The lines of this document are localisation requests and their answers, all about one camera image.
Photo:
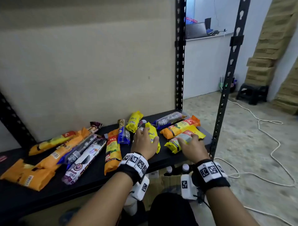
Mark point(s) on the person's right hand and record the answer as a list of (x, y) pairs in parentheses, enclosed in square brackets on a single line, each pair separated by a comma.
[(194, 150)]

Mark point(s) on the person's left hand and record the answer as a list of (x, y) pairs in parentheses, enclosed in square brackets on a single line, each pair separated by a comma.
[(142, 145)]

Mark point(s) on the person's left thumb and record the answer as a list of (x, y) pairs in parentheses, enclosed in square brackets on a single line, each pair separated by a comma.
[(155, 141)]

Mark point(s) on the person's right thumb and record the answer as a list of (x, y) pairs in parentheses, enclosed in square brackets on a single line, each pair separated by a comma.
[(182, 145)]

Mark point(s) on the yellow red-label snack packet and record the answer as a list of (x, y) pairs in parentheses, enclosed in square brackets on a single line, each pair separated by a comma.
[(180, 139)]

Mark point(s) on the person's right forearm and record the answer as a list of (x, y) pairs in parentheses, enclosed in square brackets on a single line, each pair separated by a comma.
[(228, 207)]

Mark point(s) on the person's left forearm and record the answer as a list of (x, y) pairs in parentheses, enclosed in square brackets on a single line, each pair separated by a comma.
[(104, 202)]

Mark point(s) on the orange snack packet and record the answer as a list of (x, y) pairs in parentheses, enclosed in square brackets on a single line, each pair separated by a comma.
[(28, 175), (58, 152), (112, 153), (47, 143), (177, 128)]

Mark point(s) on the white cap bottle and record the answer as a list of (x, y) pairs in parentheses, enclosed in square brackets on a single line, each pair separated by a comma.
[(169, 169), (185, 168)]

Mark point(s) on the dark clear snack packet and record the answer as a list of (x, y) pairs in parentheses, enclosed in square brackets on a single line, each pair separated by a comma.
[(168, 118)]

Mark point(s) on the black wristband with marker tiles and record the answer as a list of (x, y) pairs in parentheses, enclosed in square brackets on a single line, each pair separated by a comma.
[(135, 164), (210, 173)]

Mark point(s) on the blue gold snack packet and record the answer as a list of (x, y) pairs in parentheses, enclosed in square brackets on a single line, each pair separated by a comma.
[(123, 134)]

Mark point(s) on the brown cardboard box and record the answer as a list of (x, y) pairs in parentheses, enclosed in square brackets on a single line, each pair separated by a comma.
[(163, 184)]

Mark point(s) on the brown snack packet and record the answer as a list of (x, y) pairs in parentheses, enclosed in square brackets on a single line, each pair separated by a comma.
[(95, 127)]

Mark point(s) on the person's black trouser leg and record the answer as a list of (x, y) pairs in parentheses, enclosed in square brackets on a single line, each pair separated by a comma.
[(172, 210)]

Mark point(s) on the white purple snack packet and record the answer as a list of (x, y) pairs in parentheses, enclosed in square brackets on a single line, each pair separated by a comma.
[(85, 160)]

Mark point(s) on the dark blue snack packet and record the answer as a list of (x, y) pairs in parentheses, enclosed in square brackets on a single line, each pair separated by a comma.
[(78, 150)]

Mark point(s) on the white counter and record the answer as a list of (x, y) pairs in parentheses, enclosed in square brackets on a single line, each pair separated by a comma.
[(204, 67)]

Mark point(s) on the black perforated rack upright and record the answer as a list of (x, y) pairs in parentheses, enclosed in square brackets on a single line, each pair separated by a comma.
[(14, 123), (230, 76), (180, 58)]

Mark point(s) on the black step stool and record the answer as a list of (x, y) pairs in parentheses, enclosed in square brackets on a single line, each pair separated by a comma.
[(252, 93)]

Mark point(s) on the black shelf board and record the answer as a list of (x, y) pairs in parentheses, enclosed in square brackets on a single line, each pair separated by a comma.
[(76, 188)]

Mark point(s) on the beige back panel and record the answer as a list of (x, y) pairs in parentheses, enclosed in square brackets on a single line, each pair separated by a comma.
[(88, 65)]

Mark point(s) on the grey laptop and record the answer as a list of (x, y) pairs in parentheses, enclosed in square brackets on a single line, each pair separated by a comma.
[(196, 30)]

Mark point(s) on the stack of cardboard boxes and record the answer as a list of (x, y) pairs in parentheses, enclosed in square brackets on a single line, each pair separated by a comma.
[(288, 93), (271, 42)]

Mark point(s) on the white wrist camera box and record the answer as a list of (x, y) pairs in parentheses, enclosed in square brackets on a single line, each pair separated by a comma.
[(141, 189), (187, 187)]

